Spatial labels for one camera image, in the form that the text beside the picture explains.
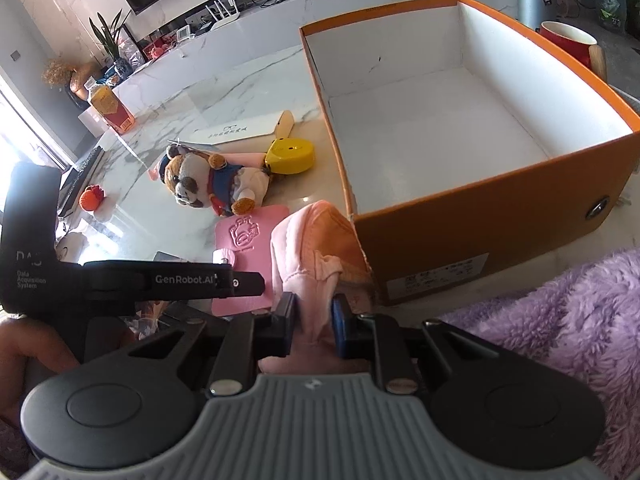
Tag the black keyboard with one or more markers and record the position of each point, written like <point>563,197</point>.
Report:
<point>76,180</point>

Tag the white box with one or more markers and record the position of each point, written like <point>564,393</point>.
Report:
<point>278,124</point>

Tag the pink mini backpack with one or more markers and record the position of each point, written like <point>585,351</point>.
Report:
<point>315,255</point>

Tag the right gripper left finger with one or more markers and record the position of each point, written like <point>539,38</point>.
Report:
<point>248,340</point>

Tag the water bottle jug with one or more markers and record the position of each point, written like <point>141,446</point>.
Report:
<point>612,15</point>

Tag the potted plant left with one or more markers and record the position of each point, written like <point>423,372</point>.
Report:
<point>108,36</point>

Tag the red mug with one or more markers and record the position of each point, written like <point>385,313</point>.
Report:
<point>578,44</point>

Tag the pink cylinder case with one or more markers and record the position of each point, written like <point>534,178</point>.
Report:
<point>244,159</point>

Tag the yellow tape measure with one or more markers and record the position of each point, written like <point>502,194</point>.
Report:
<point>288,156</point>

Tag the purple fluffy blanket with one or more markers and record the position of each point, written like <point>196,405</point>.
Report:
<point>584,323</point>

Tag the pink wallet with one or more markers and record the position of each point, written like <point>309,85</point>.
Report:
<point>244,243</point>

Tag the orange cardboard box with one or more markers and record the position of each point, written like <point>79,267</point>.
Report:
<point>466,142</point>

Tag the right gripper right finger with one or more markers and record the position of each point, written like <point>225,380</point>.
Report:
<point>377,339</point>

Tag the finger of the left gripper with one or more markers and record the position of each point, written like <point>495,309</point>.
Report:
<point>120,280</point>

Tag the orange drink bottle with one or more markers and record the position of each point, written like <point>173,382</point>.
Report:
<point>111,108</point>

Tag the dog plush toy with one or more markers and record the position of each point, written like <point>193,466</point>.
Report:
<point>200,179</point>

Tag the orange small toy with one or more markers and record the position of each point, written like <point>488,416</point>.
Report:
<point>91,198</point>

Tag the copper vase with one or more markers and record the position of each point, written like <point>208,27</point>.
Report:
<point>80,75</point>

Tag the person left hand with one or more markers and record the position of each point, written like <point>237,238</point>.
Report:
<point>22,340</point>

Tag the white tv cabinet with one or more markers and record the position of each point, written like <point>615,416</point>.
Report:
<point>254,34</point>

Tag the white router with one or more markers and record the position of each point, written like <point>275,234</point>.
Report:
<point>222,12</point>

